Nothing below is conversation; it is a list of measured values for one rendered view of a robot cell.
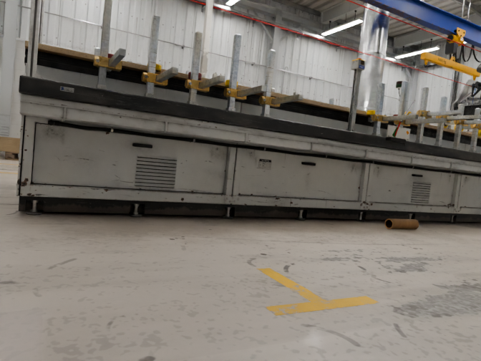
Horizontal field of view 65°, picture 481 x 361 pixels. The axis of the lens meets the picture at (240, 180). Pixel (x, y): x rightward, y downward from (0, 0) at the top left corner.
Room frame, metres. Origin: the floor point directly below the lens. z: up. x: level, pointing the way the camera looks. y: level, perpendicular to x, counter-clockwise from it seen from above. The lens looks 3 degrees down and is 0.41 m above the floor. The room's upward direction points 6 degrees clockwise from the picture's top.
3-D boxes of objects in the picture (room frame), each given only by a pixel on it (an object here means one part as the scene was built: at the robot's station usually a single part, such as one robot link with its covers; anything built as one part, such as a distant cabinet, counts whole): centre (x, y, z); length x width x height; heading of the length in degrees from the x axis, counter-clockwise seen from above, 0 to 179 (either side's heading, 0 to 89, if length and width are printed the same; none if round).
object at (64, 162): (3.49, -0.91, 0.44); 5.10 x 0.69 x 0.87; 118
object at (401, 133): (3.00, -1.20, 0.75); 0.26 x 0.01 x 0.10; 118
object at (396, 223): (2.98, -1.31, 0.04); 0.30 x 0.08 x 0.08; 118
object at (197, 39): (2.21, 0.33, 0.88); 0.04 x 0.04 x 0.48; 28
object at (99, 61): (1.99, 0.75, 0.84); 0.14 x 0.06 x 0.05; 118
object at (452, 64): (7.39, -3.82, 2.65); 1.71 x 0.09 x 0.32; 118
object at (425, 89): (3.15, -1.44, 0.93); 0.04 x 0.04 x 0.48; 28
